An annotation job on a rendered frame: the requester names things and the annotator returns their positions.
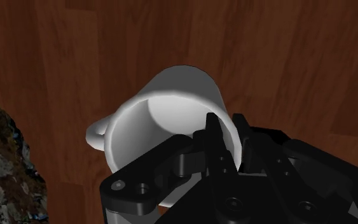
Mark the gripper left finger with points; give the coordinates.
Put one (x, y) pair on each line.
(141, 173)

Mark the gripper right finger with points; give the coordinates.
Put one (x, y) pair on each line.
(309, 167)

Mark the white mug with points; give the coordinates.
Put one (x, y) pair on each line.
(172, 118)

